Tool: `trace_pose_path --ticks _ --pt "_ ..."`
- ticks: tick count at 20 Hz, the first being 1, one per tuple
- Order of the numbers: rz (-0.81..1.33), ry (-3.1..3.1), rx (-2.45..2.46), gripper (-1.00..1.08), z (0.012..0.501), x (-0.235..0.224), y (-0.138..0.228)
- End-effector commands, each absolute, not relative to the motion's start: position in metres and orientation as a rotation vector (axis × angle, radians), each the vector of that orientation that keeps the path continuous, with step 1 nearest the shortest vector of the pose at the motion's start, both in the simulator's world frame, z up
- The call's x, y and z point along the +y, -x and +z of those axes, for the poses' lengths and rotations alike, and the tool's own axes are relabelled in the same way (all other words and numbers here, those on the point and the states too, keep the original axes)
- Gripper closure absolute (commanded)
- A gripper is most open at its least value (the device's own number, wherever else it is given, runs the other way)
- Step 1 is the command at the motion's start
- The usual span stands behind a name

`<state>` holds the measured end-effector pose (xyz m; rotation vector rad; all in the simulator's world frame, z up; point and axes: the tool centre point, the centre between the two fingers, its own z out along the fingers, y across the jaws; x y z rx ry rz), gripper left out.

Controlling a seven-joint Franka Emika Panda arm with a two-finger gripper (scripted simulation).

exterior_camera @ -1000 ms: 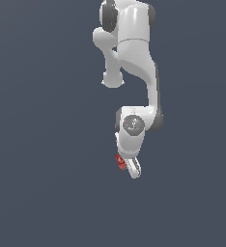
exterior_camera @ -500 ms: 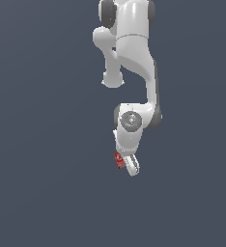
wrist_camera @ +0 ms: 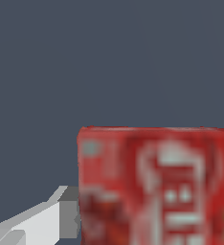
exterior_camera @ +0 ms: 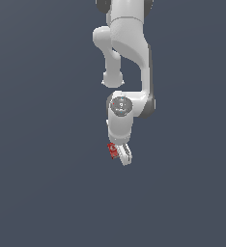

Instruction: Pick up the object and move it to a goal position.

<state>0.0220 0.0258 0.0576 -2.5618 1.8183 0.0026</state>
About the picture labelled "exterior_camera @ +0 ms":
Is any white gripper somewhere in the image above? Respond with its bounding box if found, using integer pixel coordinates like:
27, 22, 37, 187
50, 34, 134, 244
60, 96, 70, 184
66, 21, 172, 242
115, 142, 134, 167

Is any small red block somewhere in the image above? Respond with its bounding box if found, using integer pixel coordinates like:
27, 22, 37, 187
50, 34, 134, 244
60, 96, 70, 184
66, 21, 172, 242
107, 142, 120, 160

